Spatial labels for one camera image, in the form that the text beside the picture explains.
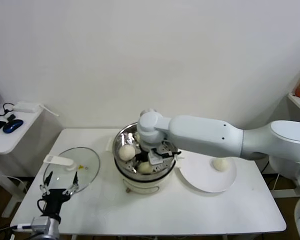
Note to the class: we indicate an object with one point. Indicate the white flat box device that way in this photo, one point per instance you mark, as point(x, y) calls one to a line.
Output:
point(25, 107)

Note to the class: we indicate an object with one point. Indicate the blue computer mouse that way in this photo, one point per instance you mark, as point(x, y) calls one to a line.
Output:
point(12, 126)

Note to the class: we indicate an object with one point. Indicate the white steamed baozi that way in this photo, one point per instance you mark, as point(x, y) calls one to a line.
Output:
point(144, 168)
point(220, 165)
point(126, 153)
point(137, 137)

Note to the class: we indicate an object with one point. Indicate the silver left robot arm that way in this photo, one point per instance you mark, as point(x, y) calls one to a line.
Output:
point(52, 231)

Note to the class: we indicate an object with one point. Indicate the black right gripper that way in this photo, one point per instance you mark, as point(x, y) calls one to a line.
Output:
point(141, 157)

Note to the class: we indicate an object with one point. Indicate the white camera plug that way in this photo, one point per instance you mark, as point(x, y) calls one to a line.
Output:
point(21, 226)

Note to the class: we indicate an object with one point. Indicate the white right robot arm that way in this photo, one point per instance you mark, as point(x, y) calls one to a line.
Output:
point(202, 135)

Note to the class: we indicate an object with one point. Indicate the small black dongle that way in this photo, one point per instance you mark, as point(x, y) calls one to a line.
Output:
point(10, 117)

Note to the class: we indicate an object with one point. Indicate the cream electric cooker base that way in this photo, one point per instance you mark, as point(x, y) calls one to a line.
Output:
point(140, 186)

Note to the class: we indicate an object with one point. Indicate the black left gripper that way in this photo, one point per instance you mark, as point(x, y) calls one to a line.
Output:
point(53, 201)

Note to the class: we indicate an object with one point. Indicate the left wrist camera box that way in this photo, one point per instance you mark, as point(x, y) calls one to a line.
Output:
point(40, 222)

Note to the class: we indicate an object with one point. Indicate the white round plate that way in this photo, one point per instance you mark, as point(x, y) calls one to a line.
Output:
point(210, 182)

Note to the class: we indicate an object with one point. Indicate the white side table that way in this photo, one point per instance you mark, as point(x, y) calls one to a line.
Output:
point(15, 142)

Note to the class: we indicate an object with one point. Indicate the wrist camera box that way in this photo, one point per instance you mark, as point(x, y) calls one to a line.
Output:
point(156, 158)
point(40, 222)

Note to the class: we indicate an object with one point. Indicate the stainless steel steamer basket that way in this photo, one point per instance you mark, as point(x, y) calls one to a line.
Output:
point(120, 140)

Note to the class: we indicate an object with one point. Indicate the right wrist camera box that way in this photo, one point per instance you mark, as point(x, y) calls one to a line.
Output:
point(156, 158)

